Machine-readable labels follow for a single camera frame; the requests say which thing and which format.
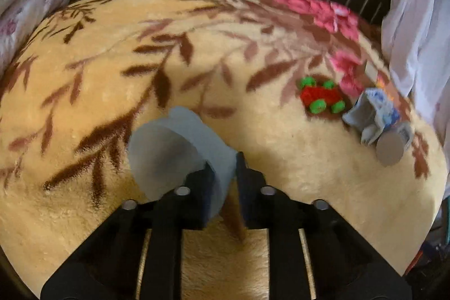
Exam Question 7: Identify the red toy car green wheels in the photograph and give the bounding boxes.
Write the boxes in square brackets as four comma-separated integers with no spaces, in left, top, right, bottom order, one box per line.
[299,76,347,114]

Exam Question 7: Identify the folded pink floral quilt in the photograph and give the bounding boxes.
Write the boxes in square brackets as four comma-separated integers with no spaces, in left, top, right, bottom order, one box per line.
[0,0,76,72]

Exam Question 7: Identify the orange toy dinosaur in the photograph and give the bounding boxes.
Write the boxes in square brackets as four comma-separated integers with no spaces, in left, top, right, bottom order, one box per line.
[376,73,396,100]

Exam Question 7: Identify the small grey cylinder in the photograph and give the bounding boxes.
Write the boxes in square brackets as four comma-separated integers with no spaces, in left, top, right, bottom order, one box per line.
[375,122,413,167]

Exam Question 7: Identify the white sheer curtain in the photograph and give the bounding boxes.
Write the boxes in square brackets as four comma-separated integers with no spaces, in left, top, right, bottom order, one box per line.
[381,0,450,199]

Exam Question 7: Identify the translucent plastic cup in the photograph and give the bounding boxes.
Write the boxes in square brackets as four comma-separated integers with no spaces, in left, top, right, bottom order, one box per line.
[127,106,237,221]

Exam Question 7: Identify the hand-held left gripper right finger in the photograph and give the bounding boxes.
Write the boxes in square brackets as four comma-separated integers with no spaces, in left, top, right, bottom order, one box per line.
[235,152,412,300]

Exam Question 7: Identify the yellow floral plush blanket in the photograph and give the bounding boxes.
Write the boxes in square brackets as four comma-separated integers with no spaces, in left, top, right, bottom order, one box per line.
[0,0,449,300]

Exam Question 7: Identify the crumpled blue white carton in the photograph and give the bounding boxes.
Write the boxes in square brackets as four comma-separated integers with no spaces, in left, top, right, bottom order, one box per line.
[343,87,401,146]

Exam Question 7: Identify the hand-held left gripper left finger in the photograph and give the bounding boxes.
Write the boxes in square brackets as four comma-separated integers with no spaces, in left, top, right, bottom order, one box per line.
[40,163,216,300]

